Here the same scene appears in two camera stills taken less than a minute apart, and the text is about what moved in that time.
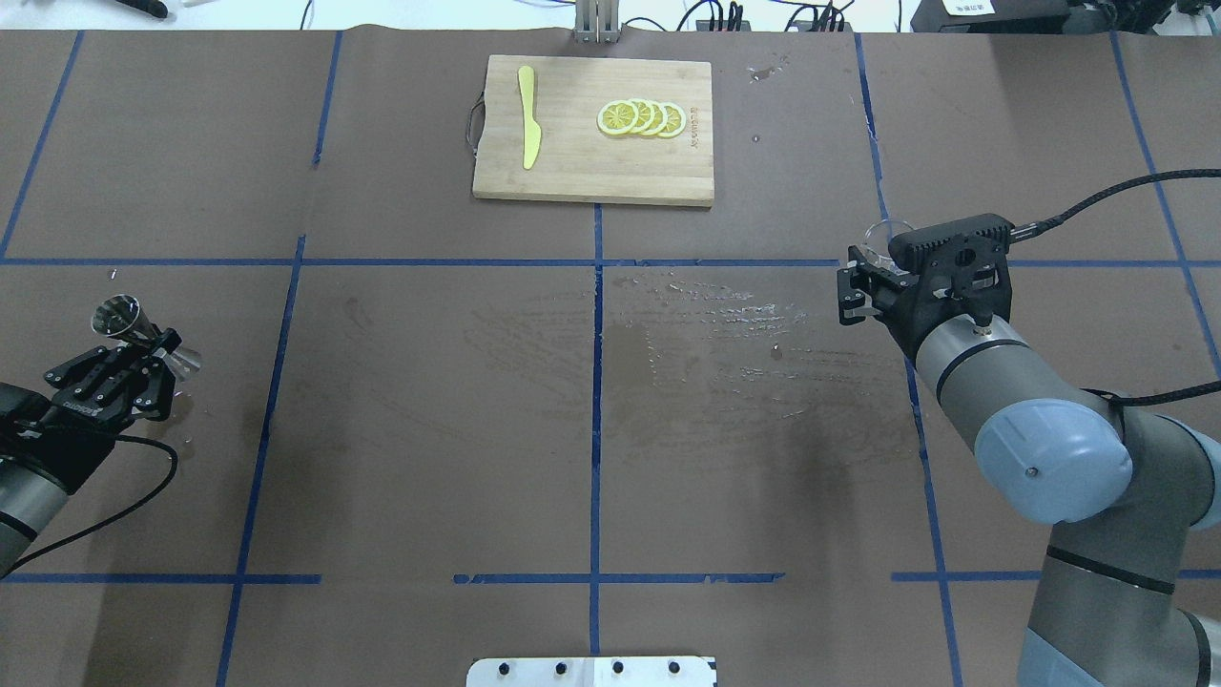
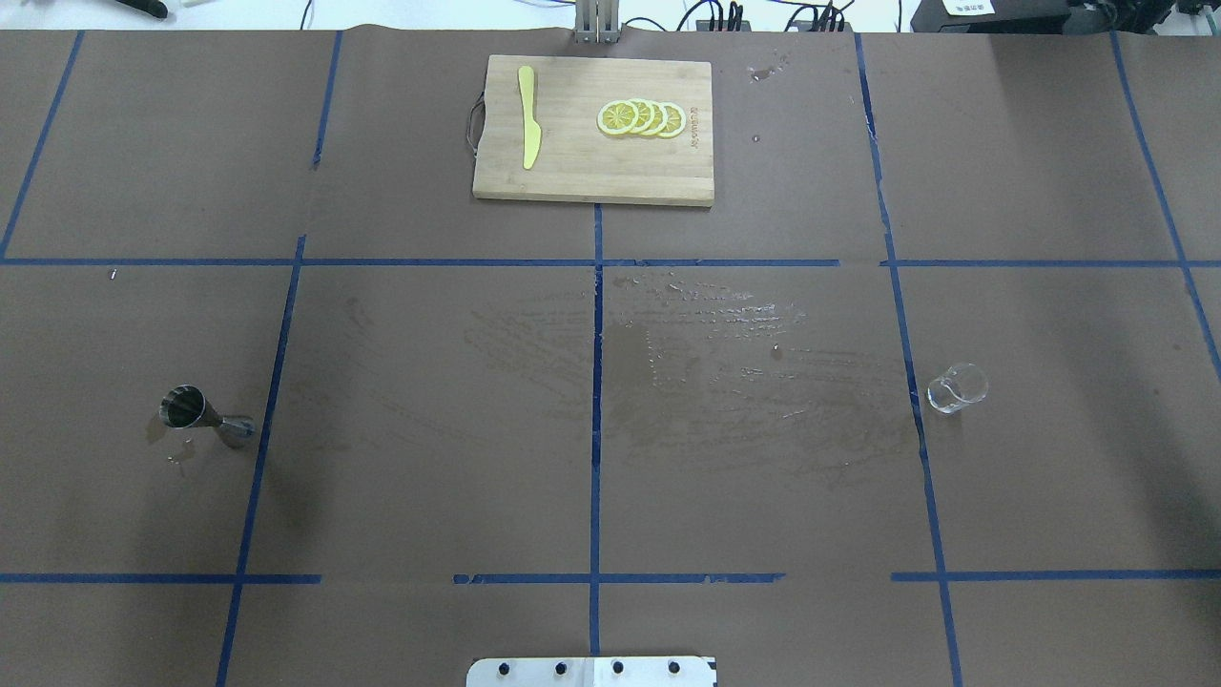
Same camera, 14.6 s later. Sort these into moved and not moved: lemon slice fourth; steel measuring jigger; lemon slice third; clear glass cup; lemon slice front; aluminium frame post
Moved: steel measuring jigger; clear glass cup
Not moved: lemon slice fourth; aluminium frame post; lemon slice third; lemon slice front
